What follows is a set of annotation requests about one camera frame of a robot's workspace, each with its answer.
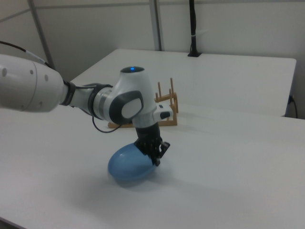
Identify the black camera pole with clamp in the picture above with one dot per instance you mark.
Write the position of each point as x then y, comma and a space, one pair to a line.
193, 23

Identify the blue round plate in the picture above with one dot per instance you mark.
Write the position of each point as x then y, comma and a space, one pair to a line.
128, 167

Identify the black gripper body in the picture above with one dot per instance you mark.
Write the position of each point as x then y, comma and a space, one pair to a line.
149, 140

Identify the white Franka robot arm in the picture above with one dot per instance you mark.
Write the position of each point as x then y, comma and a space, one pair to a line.
23, 83

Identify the grey partition corner post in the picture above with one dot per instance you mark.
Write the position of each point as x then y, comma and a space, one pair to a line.
157, 23

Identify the wooden plate rack with pegs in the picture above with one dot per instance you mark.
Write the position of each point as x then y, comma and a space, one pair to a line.
175, 112

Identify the grey slanted partition post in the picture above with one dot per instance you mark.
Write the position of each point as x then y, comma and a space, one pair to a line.
40, 28

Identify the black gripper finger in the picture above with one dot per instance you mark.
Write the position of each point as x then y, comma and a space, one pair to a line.
157, 161

